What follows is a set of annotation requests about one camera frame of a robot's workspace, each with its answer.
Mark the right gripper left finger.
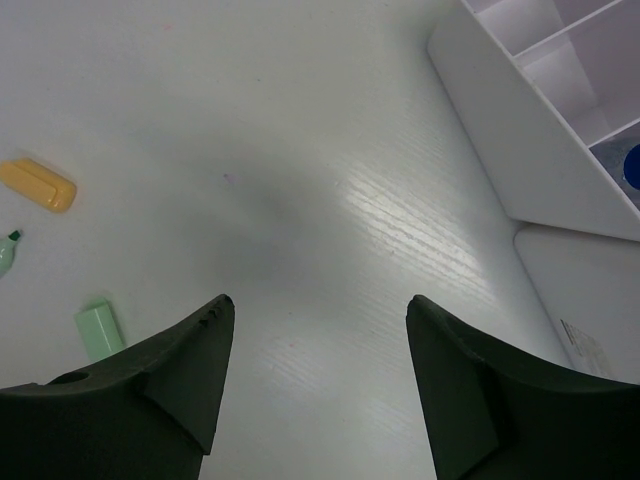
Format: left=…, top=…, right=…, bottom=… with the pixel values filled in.
left=1, top=295, right=235, bottom=479

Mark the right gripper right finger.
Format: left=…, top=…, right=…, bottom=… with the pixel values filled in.
left=406, top=295, right=639, bottom=479

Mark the green highlighter cap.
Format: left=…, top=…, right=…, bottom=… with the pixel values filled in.
left=74, top=297, right=125, bottom=363

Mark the white three-slot organizer right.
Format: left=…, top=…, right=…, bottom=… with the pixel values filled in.
left=514, top=225, right=639, bottom=384

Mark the white three-slot organizer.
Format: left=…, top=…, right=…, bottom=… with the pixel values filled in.
left=428, top=1, right=639, bottom=240
left=514, top=225, right=639, bottom=384

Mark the blue item in organizer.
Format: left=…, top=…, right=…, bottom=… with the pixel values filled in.
left=623, top=144, right=640, bottom=190

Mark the white three-slot organizer left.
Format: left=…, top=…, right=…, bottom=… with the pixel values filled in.
left=428, top=1, right=639, bottom=240

